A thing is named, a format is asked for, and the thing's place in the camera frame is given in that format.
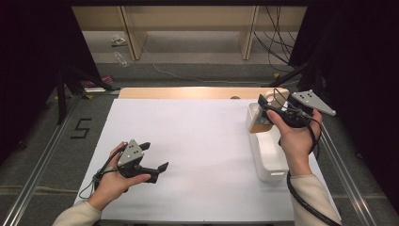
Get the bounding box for beige wooden shelf unit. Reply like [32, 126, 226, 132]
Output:
[71, 5, 308, 61]

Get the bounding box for aluminium floor rail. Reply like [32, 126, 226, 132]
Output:
[1, 93, 83, 226]
[300, 93, 377, 226]

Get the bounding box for black metal stand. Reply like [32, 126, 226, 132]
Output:
[56, 67, 121, 126]
[268, 60, 324, 121]

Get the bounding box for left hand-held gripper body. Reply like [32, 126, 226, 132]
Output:
[116, 138, 160, 185]

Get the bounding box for right hand-held gripper cable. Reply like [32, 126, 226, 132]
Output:
[272, 88, 343, 226]

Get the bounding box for clear plastic bottle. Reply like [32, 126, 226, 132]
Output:
[113, 51, 130, 69]

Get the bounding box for white table mat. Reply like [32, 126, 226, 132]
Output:
[73, 98, 343, 224]

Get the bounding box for pink object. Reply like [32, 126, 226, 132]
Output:
[87, 74, 115, 89]

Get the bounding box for light wooden table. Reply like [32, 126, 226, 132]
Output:
[117, 87, 290, 100]

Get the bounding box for left hand-held gripper cable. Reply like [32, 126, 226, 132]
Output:
[78, 145, 128, 201]

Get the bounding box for white plastic bin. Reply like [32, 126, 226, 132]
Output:
[245, 102, 290, 183]

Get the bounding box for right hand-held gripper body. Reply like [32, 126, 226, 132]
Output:
[274, 89, 337, 129]

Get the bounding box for person's right hand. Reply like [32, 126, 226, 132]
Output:
[265, 107, 324, 177]

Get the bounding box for bundle of black hanging cables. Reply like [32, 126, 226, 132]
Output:
[253, 5, 299, 73]

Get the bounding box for hand-held gripper cable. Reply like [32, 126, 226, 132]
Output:
[78, 145, 128, 201]
[272, 88, 343, 226]

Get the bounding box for black curtain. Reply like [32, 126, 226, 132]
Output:
[0, 0, 103, 168]
[288, 0, 399, 205]

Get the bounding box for person's left hand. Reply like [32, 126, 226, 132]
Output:
[87, 140, 152, 212]

